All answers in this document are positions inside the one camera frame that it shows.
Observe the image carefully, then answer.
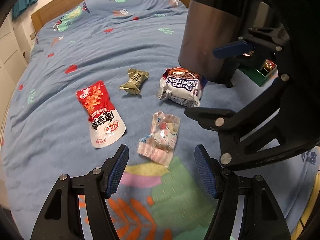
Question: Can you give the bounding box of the teal curtain left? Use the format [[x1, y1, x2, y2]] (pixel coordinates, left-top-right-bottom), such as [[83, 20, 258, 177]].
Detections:
[[11, 0, 38, 21]]

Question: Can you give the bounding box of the red white spicy snack pouch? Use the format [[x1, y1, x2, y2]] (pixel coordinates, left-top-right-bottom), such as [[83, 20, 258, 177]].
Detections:
[[76, 80, 126, 148]]

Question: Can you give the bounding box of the blue patterned bedspread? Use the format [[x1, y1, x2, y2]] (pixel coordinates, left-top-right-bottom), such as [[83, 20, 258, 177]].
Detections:
[[1, 0, 319, 239]]

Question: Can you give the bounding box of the brown gold snack packet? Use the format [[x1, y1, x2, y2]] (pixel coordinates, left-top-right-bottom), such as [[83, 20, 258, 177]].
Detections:
[[262, 60, 277, 73]]

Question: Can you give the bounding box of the white wardrobe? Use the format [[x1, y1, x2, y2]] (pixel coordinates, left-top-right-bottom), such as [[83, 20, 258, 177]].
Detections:
[[0, 17, 28, 120]]

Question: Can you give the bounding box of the white blue cake packet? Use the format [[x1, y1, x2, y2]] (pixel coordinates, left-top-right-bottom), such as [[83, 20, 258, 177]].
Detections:
[[157, 67, 207, 107]]

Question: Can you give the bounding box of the clear pink candy packet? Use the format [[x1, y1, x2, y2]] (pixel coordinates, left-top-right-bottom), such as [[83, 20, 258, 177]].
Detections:
[[137, 111, 181, 168]]

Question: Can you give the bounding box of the olive sesame candy packet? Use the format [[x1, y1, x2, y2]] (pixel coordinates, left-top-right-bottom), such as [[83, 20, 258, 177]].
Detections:
[[119, 68, 149, 95]]

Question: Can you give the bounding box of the green shallow tray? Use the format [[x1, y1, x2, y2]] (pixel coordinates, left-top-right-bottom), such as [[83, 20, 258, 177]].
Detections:
[[240, 65, 277, 87]]

